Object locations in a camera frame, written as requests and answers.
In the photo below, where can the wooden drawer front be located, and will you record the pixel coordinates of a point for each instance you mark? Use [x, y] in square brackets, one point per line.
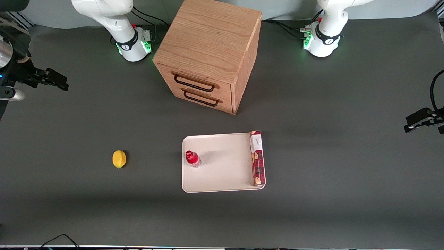
[222, 86]
[225, 102]

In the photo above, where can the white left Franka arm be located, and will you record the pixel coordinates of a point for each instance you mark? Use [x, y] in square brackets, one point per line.
[324, 45]

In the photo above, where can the wooden drawer cabinet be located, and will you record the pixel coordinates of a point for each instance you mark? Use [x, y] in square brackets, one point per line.
[208, 38]

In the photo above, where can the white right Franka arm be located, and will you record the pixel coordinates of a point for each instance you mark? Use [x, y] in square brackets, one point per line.
[130, 45]

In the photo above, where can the yellow lemon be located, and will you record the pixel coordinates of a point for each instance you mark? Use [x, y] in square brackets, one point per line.
[119, 159]

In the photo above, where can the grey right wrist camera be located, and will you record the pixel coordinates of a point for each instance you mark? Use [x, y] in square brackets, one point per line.
[12, 94]

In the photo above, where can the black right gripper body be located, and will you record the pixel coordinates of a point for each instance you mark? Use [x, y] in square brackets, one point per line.
[21, 72]

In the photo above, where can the white plastic tray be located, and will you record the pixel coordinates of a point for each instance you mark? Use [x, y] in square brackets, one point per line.
[225, 173]

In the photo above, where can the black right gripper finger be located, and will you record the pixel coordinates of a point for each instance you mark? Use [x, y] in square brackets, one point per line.
[55, 76]
[57, 85]

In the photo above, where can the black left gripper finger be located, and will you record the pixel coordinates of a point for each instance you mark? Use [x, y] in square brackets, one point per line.
[418, 118]
[441, 129]

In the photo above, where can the aluminium frame rail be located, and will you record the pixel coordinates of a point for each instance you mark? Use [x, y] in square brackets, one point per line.
[20, 20]

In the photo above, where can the red cookie box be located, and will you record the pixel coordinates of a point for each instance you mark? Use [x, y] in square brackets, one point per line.
[257, 159]

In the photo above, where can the red coke bottle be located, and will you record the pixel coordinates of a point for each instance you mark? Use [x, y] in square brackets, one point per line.
[192, 158]

